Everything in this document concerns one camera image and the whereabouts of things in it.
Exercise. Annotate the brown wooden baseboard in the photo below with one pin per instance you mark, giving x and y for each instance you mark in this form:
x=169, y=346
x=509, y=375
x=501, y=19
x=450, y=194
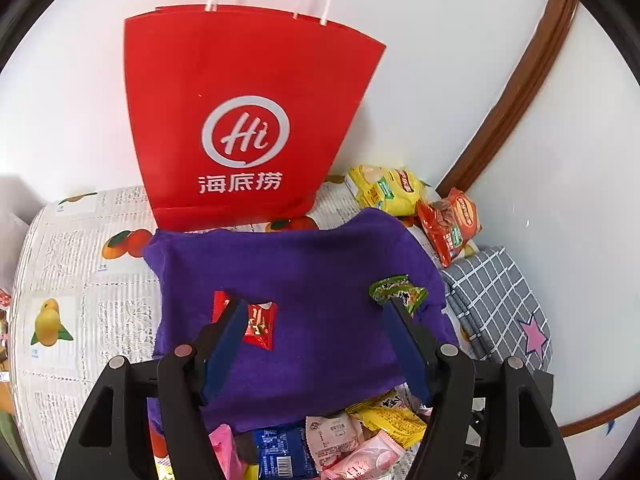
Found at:
x=590, y=420

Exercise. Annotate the fruit print tablecloth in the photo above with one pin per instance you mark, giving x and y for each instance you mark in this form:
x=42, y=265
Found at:
x=75, y=260

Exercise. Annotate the green triangular snack packet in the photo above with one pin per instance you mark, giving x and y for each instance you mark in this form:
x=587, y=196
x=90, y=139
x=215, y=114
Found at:
x=400, y=292

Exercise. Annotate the large yellow snack packet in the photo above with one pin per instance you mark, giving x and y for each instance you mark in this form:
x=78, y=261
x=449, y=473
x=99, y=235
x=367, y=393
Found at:
x=385, y=190

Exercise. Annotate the large orange snack packet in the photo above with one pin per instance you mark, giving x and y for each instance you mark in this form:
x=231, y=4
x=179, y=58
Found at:
x=450, y=225

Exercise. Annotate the purple towel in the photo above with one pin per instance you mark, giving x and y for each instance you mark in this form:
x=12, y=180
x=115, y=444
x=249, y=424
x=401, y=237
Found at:
x=320, y=310

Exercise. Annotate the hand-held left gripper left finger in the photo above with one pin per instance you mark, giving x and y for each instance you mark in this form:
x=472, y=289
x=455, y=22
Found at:
x=225, y=352

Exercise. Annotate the red paper bag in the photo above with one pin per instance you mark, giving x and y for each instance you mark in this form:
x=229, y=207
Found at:
x=225, y=85

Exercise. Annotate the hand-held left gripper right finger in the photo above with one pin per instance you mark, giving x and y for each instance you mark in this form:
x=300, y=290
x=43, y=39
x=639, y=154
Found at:
x=407, y=355

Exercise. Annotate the white black print snack packet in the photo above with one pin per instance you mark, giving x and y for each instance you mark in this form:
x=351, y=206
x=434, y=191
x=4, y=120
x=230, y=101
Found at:
x=395, y=402

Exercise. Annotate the pale pink snack packet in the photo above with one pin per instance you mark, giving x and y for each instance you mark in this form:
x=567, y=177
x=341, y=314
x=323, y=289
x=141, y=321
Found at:
x=332, y=437

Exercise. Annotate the grey checked cloth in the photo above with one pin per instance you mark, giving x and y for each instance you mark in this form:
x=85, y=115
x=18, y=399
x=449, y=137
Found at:
x=490, y=290

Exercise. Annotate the brown wooden door frame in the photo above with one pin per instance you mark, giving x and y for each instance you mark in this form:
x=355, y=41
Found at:
x=525, y=85

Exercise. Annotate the blue snack packet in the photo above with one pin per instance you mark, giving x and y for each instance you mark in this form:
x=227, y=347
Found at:
x=280, y=452

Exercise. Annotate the small red candy packet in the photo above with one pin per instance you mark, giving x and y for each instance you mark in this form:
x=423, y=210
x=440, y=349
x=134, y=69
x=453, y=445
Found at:
x=260, y=325

